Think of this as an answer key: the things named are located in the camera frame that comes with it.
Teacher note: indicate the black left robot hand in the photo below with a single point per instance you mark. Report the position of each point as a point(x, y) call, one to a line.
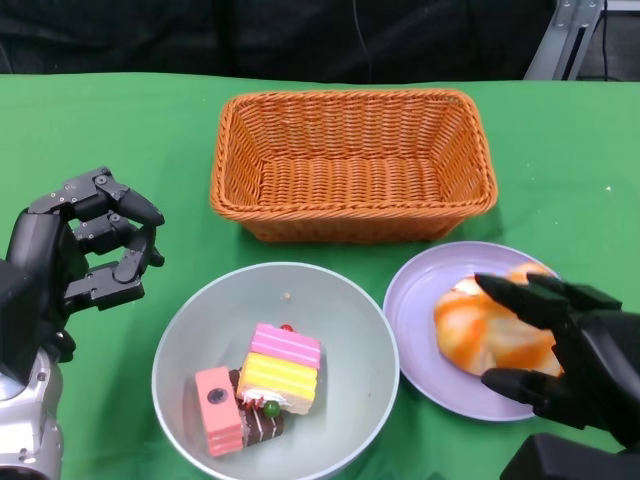
point(40, 250)

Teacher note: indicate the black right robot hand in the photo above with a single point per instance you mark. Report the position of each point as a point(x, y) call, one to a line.
point(600, 360)

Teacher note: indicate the grey green bowl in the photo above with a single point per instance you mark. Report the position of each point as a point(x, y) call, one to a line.
point(225, 310)

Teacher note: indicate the pink cake block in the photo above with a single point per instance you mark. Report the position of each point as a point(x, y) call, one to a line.
point(220, 425)

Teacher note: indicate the pink yellow layered cake slice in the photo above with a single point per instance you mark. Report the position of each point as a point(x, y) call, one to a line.
point(280, 370)

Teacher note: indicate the brown chocolate cake slice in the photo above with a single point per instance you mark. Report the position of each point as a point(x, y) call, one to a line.
point(260, 430)

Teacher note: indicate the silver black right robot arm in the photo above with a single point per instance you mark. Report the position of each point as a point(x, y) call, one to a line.
point(550, 460)

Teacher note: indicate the pale lavender plate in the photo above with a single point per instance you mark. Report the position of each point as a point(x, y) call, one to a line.
point(420, 300)

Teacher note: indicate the orange wicker basket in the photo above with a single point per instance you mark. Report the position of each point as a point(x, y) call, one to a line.
point(350, 200)

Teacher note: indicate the green tablecloth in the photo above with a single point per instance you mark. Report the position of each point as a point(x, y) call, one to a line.
point(100, 125)

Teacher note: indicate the black backdrop cloth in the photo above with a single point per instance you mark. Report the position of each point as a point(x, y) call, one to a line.
point(200, 35)

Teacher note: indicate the aluminium profile frame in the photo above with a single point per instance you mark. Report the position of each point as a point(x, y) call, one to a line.
point(550, 45)

